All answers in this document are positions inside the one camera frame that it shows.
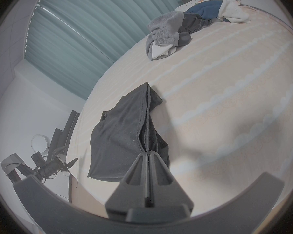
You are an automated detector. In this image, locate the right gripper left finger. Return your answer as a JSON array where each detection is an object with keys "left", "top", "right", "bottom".
[{"left": 105, "top": 153, "right": 149, "bottom": 209}]

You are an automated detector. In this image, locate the white garment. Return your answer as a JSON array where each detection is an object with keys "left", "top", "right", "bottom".
[{"left": 217, "top": 0, "right": 251, "bottom": 24}]

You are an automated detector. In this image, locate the grey garment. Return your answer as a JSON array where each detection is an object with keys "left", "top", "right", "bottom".
[{"left": 146, "top": 11, "right": 185, "bottom": 60}]

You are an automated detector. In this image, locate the bed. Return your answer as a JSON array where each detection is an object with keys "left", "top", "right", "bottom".
[{"left": 68, "top": 0, "right": 293, "bottom": 217}]

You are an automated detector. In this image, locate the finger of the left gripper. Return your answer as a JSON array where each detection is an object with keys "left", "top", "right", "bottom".
[{"left": 64, "top": 157, "right": 78, "bottom": 171}]

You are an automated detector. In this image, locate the black garment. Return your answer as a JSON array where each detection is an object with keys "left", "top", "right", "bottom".
[{"left": 177, "top": 13, "right": 213, "bottom": 47}]

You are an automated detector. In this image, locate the black T-shirt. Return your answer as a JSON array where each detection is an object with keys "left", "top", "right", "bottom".
[{"left": 87, "top": 82, "right": 170, "bottom": 182}]

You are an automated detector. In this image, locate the blue-green curtain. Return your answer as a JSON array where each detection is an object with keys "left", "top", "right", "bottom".
[
  {"left": 37, "top": 0, "right": 186, "bottom": 63},
  {"left": 23, "top": 6, "right": 118, "bottom": 100}
]

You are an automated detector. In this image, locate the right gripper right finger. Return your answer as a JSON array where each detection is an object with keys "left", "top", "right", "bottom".
[{"left": 150, "top": 151, "right": 194, "bottom": 209}]

